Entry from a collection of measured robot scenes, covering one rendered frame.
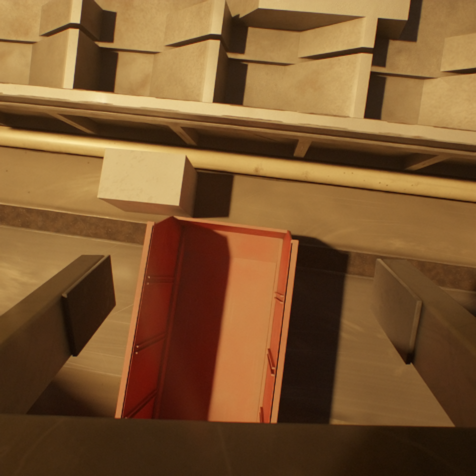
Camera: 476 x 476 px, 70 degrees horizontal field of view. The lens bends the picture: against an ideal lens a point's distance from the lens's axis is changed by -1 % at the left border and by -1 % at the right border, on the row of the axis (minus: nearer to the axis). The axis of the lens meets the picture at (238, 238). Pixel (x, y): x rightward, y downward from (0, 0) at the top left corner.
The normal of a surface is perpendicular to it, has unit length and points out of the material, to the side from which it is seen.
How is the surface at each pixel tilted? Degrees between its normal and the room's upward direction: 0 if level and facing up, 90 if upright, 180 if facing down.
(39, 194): 0
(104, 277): 92
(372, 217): 0
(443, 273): 16
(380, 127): 10
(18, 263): 0
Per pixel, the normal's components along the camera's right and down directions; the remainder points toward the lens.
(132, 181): -0.07, -0.12
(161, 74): -0.58, -0.03
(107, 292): 1.00, 0.01
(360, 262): -0.27, -0.06
